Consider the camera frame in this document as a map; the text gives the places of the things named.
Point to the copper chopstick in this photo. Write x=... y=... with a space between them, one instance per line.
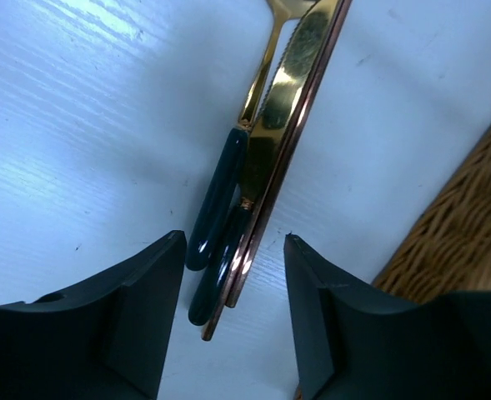
x=239 y=274
x=278 y=175

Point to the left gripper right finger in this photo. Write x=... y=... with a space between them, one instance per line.
x=353 y=341

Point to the brown wicker cutlery tray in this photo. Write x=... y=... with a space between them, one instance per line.
x=449 y=247

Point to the gold knife green handle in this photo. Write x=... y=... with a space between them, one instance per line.
x=200 y=305

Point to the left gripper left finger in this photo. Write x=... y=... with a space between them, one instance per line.
x=105 y=337

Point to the small gold spoon green handle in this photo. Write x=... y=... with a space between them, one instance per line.
x=214 y=209

